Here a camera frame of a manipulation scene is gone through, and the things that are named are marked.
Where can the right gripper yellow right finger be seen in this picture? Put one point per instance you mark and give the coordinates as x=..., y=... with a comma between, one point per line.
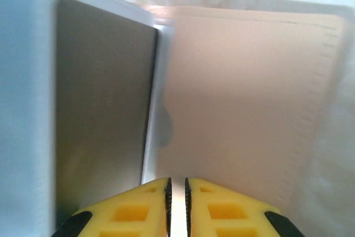
x=227, y=214

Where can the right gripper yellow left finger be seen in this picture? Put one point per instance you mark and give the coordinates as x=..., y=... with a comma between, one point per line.
x=124, y=214

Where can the grey credit card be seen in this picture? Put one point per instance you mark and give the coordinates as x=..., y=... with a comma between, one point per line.
x=105, y=95

